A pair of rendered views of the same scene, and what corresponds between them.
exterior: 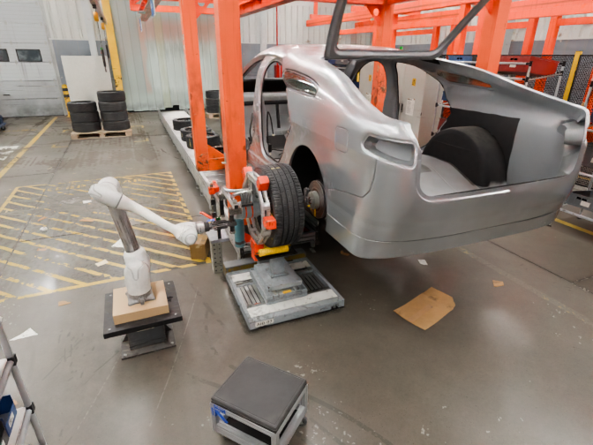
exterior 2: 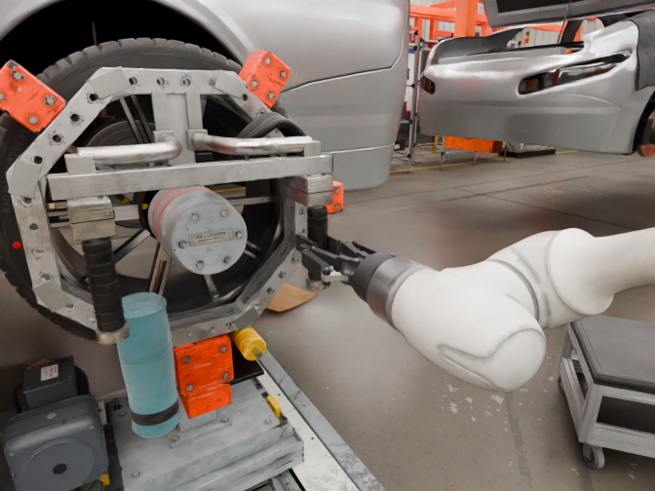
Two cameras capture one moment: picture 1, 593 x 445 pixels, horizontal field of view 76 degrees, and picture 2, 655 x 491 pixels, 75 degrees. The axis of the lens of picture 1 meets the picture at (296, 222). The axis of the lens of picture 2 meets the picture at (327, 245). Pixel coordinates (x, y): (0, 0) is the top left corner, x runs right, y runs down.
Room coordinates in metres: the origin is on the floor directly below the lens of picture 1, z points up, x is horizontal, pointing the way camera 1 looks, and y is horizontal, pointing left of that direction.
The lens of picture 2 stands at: (2.64, 1.19, 1.08)
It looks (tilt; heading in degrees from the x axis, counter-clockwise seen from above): 19 degrees down; 262
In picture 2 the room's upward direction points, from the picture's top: straight up
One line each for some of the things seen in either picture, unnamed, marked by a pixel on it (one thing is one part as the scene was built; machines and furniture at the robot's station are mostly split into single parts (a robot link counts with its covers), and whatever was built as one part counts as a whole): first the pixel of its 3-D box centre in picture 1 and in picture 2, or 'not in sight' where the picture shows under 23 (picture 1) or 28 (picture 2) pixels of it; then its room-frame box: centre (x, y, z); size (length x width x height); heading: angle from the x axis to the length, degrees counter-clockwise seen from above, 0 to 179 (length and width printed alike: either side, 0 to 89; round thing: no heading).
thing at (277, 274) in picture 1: (276, 262); (190, 389); (2.87, 0.17, 0.32); 0.40 x 0.30 x 0.28; 23
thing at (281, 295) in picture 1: (277, 281); (198, 444); (2.87, 0.17, 0.13); 0.50 x 0.36 x 0.10; 23
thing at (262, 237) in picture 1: (255, 207); (185, 215); (2.80, 0.32, 0.85); 0.54 x 0.07 x 0.54; 23
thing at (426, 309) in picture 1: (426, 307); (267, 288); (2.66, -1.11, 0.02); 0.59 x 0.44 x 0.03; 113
